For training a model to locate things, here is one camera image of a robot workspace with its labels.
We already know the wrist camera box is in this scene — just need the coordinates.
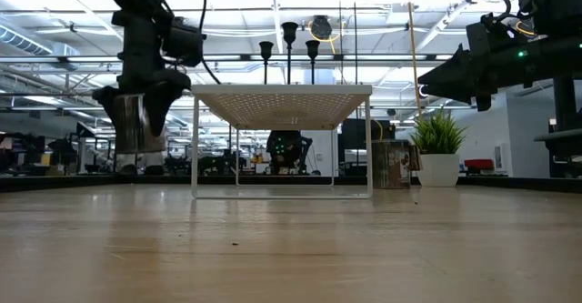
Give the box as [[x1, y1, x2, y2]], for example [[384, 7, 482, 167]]
[[486, 14, 519, 45], [162, 16, 206, 68]]

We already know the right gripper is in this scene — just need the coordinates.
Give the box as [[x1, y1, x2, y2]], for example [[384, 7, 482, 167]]
[[417, 20, 515, 113]]

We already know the black background screen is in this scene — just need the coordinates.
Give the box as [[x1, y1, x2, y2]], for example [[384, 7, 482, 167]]
[[340, 118, 397, 152]]

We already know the red storage box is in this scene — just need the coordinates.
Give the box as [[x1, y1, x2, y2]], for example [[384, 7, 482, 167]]
[[467, 158, 496, 173]]

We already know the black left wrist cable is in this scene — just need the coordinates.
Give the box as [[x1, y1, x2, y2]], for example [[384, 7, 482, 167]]
[[188, 0, 223, 86]]

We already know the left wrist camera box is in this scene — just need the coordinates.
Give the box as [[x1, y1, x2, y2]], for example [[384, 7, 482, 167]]
[[162, 16, 206, 68]]

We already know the black computer monitor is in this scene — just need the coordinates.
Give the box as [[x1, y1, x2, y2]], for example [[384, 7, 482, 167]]
[[552, 75, 578, 134]]

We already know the black candlestick holder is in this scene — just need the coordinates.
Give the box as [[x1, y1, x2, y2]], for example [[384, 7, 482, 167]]
[[281, 21, 299, 85], [258, 40, 275, 85], [305, 38, 321, 85]]

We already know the silver glass candle jar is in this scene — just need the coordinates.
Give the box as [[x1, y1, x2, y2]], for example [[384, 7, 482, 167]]
[[371, 138, 422, 190], [113, 94, 168, 155]]

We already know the black hanging cable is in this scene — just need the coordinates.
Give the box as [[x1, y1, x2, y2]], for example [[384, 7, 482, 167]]
[[352, 0, 360, 86]]

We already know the white perforated metal shelf riser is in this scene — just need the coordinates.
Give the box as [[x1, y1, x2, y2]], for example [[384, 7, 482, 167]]
[[190, 83, 374, 200]]

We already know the black ceiling cable reel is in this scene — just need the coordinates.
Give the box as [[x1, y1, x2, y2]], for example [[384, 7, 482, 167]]
[[307, 15, 342, 54]]

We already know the black aluminium table frame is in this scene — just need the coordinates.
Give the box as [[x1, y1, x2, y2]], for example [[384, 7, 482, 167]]
[[0, 174, 582, 194]]

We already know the grey side desk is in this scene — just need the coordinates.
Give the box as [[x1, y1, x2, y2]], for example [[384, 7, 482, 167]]
[[534, 128, 582, 179]]

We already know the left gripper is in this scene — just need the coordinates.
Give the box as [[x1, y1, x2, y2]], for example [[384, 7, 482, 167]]
[[92, 11, 193, 138]]

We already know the green plant in white pot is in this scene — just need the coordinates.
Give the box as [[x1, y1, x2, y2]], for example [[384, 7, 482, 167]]
[[410, 109, 467, 188]]

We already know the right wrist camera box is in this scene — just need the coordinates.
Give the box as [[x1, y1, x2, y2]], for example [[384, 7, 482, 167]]
[[486, 14, 519, 45]]

